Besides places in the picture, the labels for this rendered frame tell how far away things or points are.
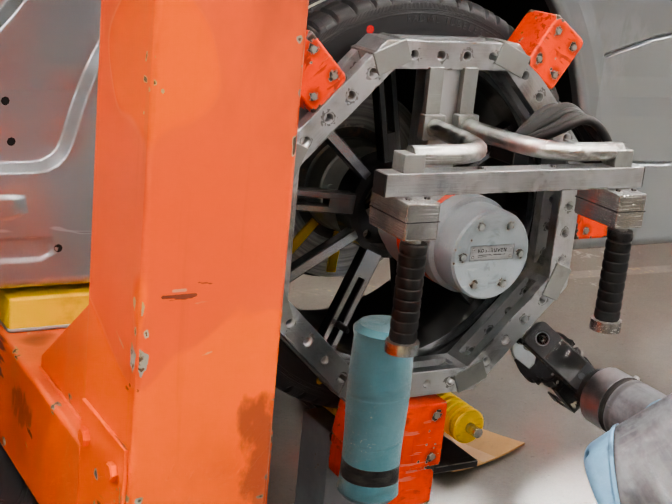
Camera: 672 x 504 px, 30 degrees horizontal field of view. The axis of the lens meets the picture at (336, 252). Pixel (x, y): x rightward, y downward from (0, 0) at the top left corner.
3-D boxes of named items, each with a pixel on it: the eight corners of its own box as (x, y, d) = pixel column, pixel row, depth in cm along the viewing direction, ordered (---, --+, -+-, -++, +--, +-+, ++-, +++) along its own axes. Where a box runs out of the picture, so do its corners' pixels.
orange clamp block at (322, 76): (323, 69, 176) (286, 22, 171) (350, 79, 169) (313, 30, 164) (288, 104, 175) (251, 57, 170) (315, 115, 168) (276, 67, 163)
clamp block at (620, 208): (599, 211, 181) (605, 175, 179) (642, 228, 173) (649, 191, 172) (572, 212, 178) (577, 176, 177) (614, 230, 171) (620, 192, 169)
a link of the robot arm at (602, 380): (587, 411, 181) (631, 362, 182) (566, 397, 185) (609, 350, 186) (614, 445, 186) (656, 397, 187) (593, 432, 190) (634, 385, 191)
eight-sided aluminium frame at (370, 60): (530, 365, 209) (578, 39, 194) (555, 380, 204) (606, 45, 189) (233, 402, 183) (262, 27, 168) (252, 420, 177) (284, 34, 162)
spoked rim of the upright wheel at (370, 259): (374, 354, 225) (501, 101, 222) (446, 405, 206) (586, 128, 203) (137, 259, 197) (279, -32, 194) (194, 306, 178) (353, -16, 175)
